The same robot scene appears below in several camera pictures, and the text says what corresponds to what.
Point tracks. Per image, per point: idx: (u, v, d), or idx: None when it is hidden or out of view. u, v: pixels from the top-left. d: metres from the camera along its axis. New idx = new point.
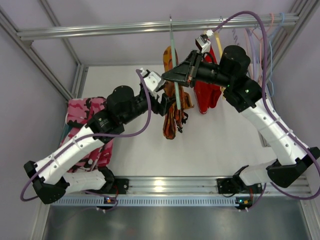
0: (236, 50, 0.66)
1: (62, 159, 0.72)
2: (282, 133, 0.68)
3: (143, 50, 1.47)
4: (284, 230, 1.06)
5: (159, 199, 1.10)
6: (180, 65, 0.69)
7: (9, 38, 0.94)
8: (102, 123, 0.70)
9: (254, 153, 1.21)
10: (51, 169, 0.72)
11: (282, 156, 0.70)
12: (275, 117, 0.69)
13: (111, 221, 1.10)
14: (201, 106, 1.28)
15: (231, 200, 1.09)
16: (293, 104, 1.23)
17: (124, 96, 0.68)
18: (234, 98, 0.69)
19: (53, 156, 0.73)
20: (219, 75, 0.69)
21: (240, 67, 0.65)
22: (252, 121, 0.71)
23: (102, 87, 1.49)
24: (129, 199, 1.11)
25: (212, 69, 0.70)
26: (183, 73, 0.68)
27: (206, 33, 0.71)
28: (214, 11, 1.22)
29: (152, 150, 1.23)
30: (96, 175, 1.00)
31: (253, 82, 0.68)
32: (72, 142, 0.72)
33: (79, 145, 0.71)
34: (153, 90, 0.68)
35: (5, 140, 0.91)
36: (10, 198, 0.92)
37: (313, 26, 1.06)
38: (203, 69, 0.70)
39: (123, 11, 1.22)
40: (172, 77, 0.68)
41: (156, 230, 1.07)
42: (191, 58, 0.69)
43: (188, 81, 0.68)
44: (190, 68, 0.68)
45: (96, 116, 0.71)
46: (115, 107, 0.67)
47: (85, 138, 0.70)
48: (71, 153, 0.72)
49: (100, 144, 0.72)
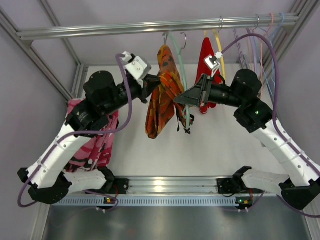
0: (248, 74, 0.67)
1: (50, 163, 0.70)
2: (294, 154, 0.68)
3: (143, 50, 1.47)
4: (284, 230, 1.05)
5: (159, 199, 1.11)
6: (192, 90, 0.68)
7: (9, 38, 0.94)
8: (81, 118, 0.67)
9: (254, 154, 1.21)
10: (41, 175, 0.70)
11: (295, 177, 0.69)
12: (286, 137, 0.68)
13: (111, 221, 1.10)
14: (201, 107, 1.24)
15: (231, 200, 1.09)
16: (293, 105, 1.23)
17: (102, 84, 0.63)
18: (245, 119, 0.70)
19: (40, 162, 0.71)
20: (231, 97, 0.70)
21: (252, 91, 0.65)
22: (264, 141, 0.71)
23: None
24: (129, 199, 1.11)
25: (224, 92, 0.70)
26: (196, 99, 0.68)
27: (215, 55, 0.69)
28: (214, 10, 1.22)
29: (152, 151, 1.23)
30: (96, 175, 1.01)
31: (263, 104, 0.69)
32: (55, 144, 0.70)
33: (62, 146, 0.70)
34: (138, 76, 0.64)
35: (5, 140, 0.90)
36: (10, 198, 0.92)
37: (313, 26, 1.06)
38: (215, 91, 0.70)
39: (123, 10, 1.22)
40: (184, 102, 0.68)
41: (156, 231, 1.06)
42: (201, 82, 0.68)
43: (201, 104, 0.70)
44: (202, 93, 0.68)
45: (75, 109, 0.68)
46: (92, 97, 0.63)
47: (67, 137, 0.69)
48: (57, 155, 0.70)
49: (83, 139, 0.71)
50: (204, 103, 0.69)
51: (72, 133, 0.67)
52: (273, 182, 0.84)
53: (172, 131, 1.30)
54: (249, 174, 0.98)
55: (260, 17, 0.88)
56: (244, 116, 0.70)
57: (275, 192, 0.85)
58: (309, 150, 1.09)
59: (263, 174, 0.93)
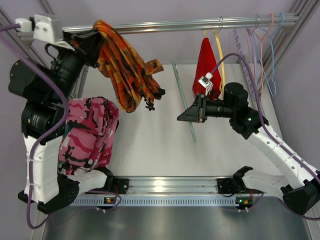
0: (235, 84, 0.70)
1: (38, 179, 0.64)
2: (286, 156, 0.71)
3: (143, 50, 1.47)
4: (284, 230, 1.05)
5: (159, 199, 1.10)
6: (190, 108, 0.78)
7: (9, 38, 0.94)
8: (34, 122, 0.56)
9: (254, 154, 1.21)
10: (39, 191, 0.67)
11: (291, 178, 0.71)
12: (278, 140, 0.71)
13: (111, 221, 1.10)
14: None
15: (231, 200, 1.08)
16: (294, 104, 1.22)
17: (25, 76, 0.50)
18: (239, 127, 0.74)
19: (29, 182, 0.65)
20: (225, 109, 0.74)
21: (238, 100, 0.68)
22: (258, 145, 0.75)
23: (102, 87, 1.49)
24: (129, 199, 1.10)
25: (218, 106, 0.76)
26: (194, 115, 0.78)
27: (205, 75, 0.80)
28: (215, 10, 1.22)
29: (152, 151, 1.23)
30: (96, 172, 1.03)
31: (256, 112, 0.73)
32: (30, 161, 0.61)
33: (38, 159, 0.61)
34: (53, 40, 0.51)
35: (6, 140, 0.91)
36: (10, 198, 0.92)
37: (313, 26, 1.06)
38: (210, 107, 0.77)
39: (124, 9, 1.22)
40: (184, 119, 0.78)
41: (156, 230, 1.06)
42: (198, 100, 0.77)
43: (200, 120, 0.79)
44: (199, 110, 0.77)
45: (24, 114, 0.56)
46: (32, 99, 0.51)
47: (36, 149, 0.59)
48: (39, 170, 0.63)
49: (54, 141, 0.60)
50: (201, 119, 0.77)
51: (36, 142, 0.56)
52: (274, 185, 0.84)
53: (171, 131, 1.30)
54: (250, 175, 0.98)
55: (260, 17, 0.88)
56: (238, 125, 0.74)
57: (276, 196, 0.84)
58: (309, 150, 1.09)
59: (263, 177, 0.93)
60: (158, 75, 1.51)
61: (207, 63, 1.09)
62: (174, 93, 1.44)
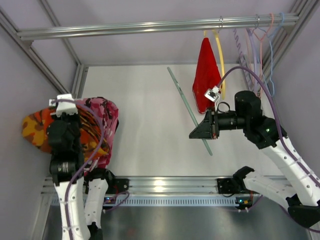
0: (245, 93, 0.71)
1: (75, 219, 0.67)
2: (303, 174, 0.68)
3: (142, 50, 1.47)
4: (285, 231, 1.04)
5: (159, 199, 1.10)
6: (202, 124, 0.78)
7: (8, 38, 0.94)
8: (65, 169, 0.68)
9: (254, 153, 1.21)
10: (78, 234, 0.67)
11: (303, 196, 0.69)
12: (296, 157, 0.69)
13: (111, 221, 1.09)
14: (200, 106, 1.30)
15: (231, 200, 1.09)
16: (294, 104, 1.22)
17: (59, 128, 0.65)
18: (253, 138, 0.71)
19: (66, 226, 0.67)
20: (239, 119, 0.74)
21: (251, 107, 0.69)
22: (272, 158, 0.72)
23: (101, 87, 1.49)
24: (129, 199, 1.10)
25: (231, 118, 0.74)
26: (207, 131, 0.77)
27: (211, 90, 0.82)
28: (215, 11, 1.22)
29: (152, 151, 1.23)
30: (95, 187, 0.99)
31: (271, 121, 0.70)
32: (66, 204, 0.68)
33: (71, 199, 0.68)
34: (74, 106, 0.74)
35: (5, 138, 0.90)
36: (10, 198, 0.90)
37: (313, 27, 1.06)
38: (223, 120, 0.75)
39: (125, 11, 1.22)
40: (197, 136, 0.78)
41: (156, 230, 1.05)
42: (208, 116, 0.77)
43: (214, 136, 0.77)
44: (212, 126, 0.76)
45: (53, 168, 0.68)
46: (63, 142, 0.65)
47: (70, 189, 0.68)
48: (74, 210, 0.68)
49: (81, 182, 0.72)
50: (215, 134, 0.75)
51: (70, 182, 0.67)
52: (279, 193, 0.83)
53: (171, 131, 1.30)
54: (253, 178, 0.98)
55: (259, 17, 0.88)
56: (253, 136, 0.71)
57: (278, 203, 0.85)
58: (310, 151, 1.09)
59: (268, 182, 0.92)
60: (158, 75, 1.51)
61: (207, 63, 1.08)
62: (174, 93, 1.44)
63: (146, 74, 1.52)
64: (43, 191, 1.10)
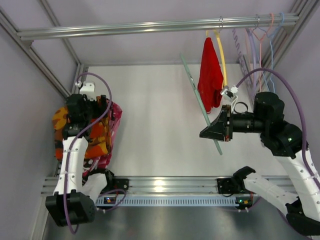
0: (268, 95, 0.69)
1: (73, 168, 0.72)
2: (316, 190, 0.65)
3: (142, 50, 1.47)
4: (284, 230, 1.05)
5: (160, 199, 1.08)
6: (215, 125, 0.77)
7: (8, 38, 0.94)
8: (74, 128, 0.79)
9: (254, 153, 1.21)
10: (72, 181, 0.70)
11: (311, 211, 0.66)
12: (313, 172, 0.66)
13: (111, 221, 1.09)
14: (204, 106, 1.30)
15: (231, 200, 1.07)
16: (293, 105, 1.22)
17: (76, 95, 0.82)
18: (272, 144, 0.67)
19: (64, 172, 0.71)
20: (256, 122, 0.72)
21: (273, 110, 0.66)
22: (285, 166, 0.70)
23: (101, 87, 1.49)
24: (129, 199, 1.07)
25: (249, 119, 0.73)
26: (219, 132, 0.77)
27: (231, 90, 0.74)
28: (215, 11, 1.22)
29: (152, 151, 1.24)
30: (94, 177, 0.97)
31: (295, 130, 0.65)
32: (68, 152, 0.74)
33: (74, 149, 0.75)
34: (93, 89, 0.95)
35: (5, 138, 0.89)
36: (10, 198, 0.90)
37: (313, 27, 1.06)
38: (238, 122, 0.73)
39: (125, 11, 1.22)
40: (209, 136, 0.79)
41: (156, 230, 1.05)
42: (223, 117, 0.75)
43: (226, 139, 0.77)
44: (225, 128, 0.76)
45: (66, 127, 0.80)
46: (77, 106, 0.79)
47: (74, 142, 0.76)
48: (75, 158, 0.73)
49: (86, 144, 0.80)
50: (228, 137, 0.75)
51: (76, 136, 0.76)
52: (279, 198, 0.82)
53: (172, 131, 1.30)
54: (253, 180, 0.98)
55: (260, 17, 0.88)
56: (270, 141, 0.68)
57: (276, 207, 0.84)
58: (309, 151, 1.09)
59: (267, 185, 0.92)
60: (158, 75, 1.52)
61: (209, 63, 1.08)
62: (174, 93, 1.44)
63: (146, 74, 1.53)
64: (43, 191, 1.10)
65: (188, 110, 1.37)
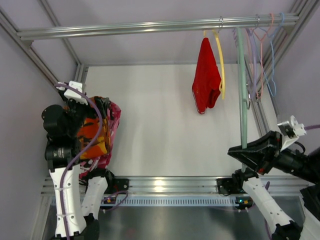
0: None
1: (71, 206, 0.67)
2: None
3: (142, 50, 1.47)
4: None
5: (160, 199, 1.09)
6: (254, 154, 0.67)
7: (8, 38, 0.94)
8: (61, 154, 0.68)
9: None
10: (73, 222, 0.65)
11: None
12: None
13: (111, 221, 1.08)
14: (199, 106, 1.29)
15: (231, 200, 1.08)
16: (293, 104, 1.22)
17: (55, 112, 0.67)
18: (314, 206, 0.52)
19: (61, 215, 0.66)
20: (306, 170, 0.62)
21: None
22: (307, 220, 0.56)
23: (101, 87, 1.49)
24: (129, 199, 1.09)
25: (298, 163, 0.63)
26: (255, 163, 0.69)
27: (294, 128, 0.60)
28: (214, 11, 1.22)
29: (153, 151, 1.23)
30: (95, 183, 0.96)
31: None
32: (61, 189, 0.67)
33: (66, 184, 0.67)
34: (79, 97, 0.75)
35: (5, 137, 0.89)
36: (9, 198, 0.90)
37: (312, 27, 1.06)
38: (283, 159, 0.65)
39: (124, 11, 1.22)
40: (241, 159, 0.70)
41: (156, 230, 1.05)
42: (267, 151, 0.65)
43: (259, 172, 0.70)
44: (264, 162, 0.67)
45: (48, 154, 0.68)
46: (59, 127, 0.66)
47: (66, 175, 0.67)
48: (70, 197, 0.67)
49: (77, 168, 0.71)
50: (263, 173, 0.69)
51: (66, 167, 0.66)
52: (272, 216, 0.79)
53: (172, 131, 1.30)
54: (253, 186, 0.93)
55: (259, 17, 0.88)
56: (313, 201, 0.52)
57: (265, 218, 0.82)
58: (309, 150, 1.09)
59: (267, 195, 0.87)
60: (158, 75, 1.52)
61: (207, 63, 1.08)
62: (174, 93, 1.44)
63: (146, 74, 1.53)
64: (43, 191, 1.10)
65: (188, 110, 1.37)
